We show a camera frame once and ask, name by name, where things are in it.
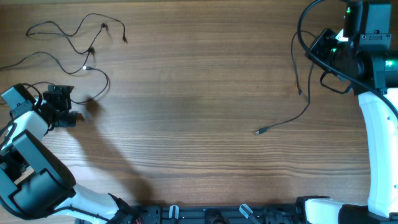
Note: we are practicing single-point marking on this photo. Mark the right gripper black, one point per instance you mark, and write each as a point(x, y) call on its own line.
point(326, 37)

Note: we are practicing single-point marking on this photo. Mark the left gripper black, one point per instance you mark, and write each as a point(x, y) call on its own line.
point(61, 94)

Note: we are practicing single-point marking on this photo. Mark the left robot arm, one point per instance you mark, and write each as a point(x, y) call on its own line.
point(35, 184)

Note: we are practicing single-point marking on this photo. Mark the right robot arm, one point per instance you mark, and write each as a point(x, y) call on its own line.
point(381, 129)

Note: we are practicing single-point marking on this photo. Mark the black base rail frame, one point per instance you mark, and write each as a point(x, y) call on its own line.
point(244, 214)

